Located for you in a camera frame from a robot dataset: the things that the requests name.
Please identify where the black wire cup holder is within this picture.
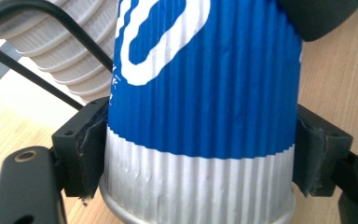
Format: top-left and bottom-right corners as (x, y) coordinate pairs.
(0, 0), (116, 112)

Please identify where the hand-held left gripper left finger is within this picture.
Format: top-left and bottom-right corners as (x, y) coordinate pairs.
(51, 96), (110, 200)

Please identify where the stack of white ribbed cups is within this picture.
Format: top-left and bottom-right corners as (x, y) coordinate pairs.
(0, 0), (121, 105)

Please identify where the blue and white paper cup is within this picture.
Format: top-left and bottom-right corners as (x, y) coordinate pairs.
(98, 0), (304, 224)

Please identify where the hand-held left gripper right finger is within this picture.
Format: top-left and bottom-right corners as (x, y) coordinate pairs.
(293, 104), (354, 198)

